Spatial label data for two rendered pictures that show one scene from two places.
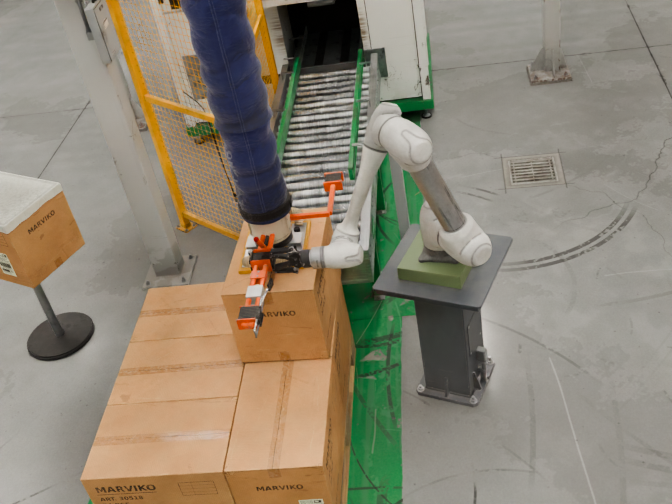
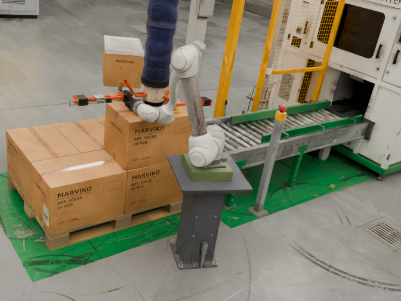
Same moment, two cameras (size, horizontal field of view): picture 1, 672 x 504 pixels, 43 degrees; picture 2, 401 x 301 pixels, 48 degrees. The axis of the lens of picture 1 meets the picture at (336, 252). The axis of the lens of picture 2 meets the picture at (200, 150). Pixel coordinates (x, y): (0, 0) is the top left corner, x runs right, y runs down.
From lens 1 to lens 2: 2.43 m
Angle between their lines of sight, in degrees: 34
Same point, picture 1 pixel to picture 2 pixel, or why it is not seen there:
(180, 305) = not seen: hidden behind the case
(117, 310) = not seen: hidden behind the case
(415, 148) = (174, 56)
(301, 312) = (123, 133)
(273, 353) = (111, 150)
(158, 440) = (39, 141)
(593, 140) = not seen: outside the picture
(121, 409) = (52, 127)
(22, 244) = (109, 63)
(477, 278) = (205, 184)
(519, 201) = (355, 236)
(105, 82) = (194, 26)
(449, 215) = (191, 122)
